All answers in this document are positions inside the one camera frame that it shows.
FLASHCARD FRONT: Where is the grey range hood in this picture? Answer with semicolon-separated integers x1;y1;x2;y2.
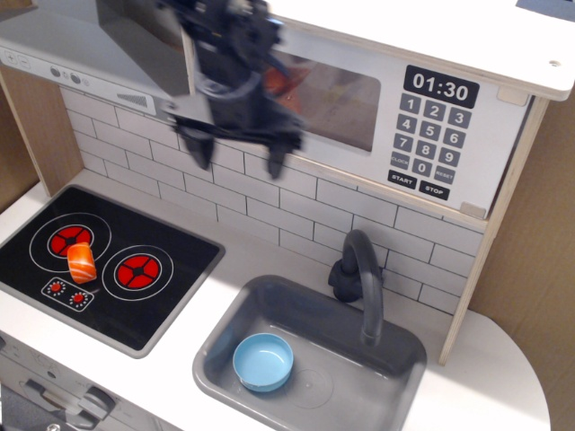
1;1;189;119

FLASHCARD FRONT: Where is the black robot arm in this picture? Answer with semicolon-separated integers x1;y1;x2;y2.
157;1;304;180

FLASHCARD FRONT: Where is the salmon sushi toy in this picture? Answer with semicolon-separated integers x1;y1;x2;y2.
66;242;97;284

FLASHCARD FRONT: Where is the light blue bowl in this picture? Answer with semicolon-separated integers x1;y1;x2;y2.
233;333;295;392

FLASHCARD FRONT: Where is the grey oven front handle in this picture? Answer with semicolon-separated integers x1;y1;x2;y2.
20;379;116;430

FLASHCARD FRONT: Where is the white wooden microwave cabinet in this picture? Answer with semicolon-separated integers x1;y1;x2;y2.
179;0;575;367

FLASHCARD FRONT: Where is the white toy microwave door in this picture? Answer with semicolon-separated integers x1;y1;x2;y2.
274;29;531;219

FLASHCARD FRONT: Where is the grey sink basin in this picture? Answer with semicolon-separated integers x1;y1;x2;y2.
193;276;427;430

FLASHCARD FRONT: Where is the black toy stove top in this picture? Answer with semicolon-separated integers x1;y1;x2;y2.
1;186;225;358

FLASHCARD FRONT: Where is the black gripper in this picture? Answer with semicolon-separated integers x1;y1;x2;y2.
164;74;304;180

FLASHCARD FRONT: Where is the orange toy carrot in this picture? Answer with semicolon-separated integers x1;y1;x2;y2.
264;67;311;114

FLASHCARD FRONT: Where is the dark grey faucet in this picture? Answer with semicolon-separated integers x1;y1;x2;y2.
328;229;384;347

